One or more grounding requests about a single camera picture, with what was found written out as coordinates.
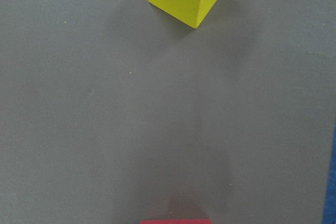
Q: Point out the red cube block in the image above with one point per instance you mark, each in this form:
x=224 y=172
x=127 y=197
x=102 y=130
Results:
x=176 y=221

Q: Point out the brown paper table cover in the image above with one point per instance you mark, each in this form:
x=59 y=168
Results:
x=113 y=111

